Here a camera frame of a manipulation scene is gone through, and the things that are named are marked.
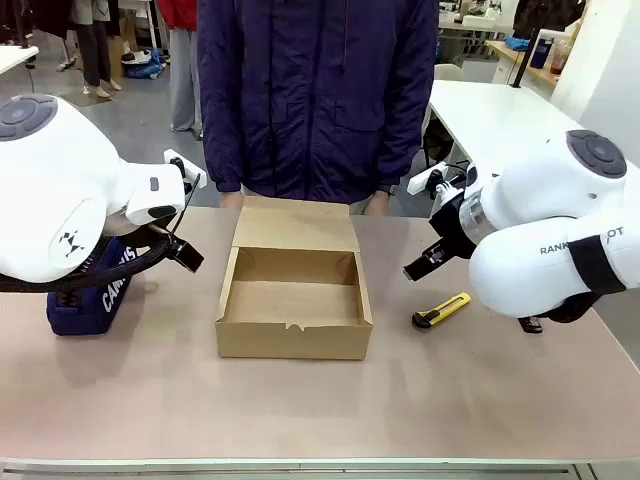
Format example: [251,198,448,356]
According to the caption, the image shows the person in red jacket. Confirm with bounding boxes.
[158,0,203,134]

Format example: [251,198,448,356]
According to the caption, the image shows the black upright pole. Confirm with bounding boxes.
[510,27,542,90]

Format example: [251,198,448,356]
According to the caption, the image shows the aluminium table frame rail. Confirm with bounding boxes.
[0,456,640,480]

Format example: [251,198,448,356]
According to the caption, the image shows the wooden workbench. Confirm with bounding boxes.
[483,39,564,90]

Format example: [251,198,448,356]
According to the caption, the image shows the person in navy jacket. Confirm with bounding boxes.
[196,0,441,217]

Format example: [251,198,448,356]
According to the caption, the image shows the navy-sleeved right forearm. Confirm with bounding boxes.
[197,69,247,194]

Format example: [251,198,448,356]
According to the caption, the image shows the yellow black utility knife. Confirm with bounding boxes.
[411,292,472,330]

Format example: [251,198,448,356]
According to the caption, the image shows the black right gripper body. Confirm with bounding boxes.
[428,191,477,260]

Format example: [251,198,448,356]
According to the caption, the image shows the navy Campus zipper pouch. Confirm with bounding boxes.
[46,235,139,337]

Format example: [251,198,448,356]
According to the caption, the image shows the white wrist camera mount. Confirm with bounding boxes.
[406,168,447,198]
[163,148,208,191]

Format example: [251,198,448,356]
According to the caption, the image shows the brown cardboard box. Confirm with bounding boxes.
[214,195,374,362]

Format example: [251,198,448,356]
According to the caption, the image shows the small white table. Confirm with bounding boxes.
[0,44,41,77]

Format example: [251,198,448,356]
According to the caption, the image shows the person's left hand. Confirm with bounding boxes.
[363,189,392,218]

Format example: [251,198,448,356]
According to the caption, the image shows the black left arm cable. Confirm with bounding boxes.
[0,174,202,296]

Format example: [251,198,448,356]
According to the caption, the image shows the orange translucent bottle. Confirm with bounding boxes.
[549,39,572,76]

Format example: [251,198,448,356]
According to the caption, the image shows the long white table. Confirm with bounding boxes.
[425,78,587,197]

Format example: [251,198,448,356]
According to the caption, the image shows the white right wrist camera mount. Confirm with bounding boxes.
[406,168,447,198]

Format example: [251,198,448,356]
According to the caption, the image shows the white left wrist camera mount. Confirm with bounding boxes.
[163,148,208,191]

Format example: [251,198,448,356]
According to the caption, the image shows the navy-sleeved left forearm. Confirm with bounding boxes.
[372,69,437,193]

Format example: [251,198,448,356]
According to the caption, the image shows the person in grey trousers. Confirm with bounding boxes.
[68,0,123,99]

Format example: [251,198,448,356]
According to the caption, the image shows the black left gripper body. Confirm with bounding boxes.
[107,218,175,250]

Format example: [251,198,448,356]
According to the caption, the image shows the person in dark patterned coat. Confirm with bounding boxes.
[511,0,582,40]

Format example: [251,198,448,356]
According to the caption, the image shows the blue plastic bag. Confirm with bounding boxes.
[121,47,170,80]

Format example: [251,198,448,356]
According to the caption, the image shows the light grey chair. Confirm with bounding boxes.
[432,63,467,83]

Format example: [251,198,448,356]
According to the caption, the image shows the dark blue bottle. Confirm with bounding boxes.
[529,31,555,70]

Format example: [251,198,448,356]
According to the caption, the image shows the white flat box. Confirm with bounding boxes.
[461,13,507,29]

